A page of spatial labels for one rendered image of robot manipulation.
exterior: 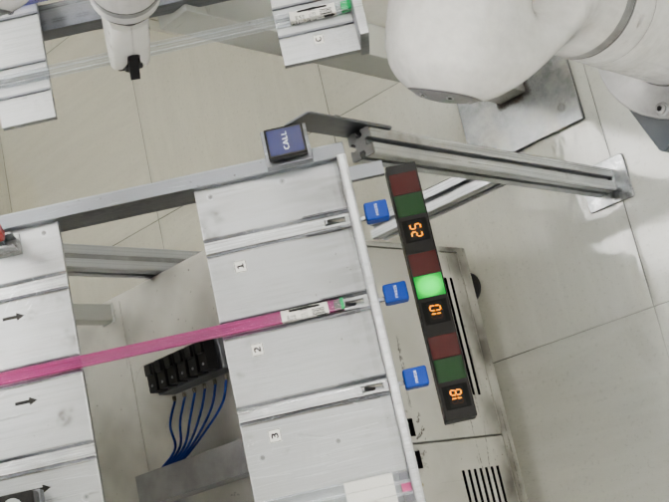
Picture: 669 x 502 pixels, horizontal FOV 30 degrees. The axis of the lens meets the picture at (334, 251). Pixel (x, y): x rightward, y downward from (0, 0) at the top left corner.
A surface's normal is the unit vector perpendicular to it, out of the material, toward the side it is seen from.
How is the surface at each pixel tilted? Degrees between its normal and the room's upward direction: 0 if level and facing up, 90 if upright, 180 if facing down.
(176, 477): 0
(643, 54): 90
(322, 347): 42
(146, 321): 0
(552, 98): 0
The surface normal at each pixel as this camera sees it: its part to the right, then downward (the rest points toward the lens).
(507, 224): -0.69, -0.04
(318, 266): -0.04, -0.25
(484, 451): 0.69, -0.33
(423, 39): -0.49, 0.16
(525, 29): 0.79, 0.08
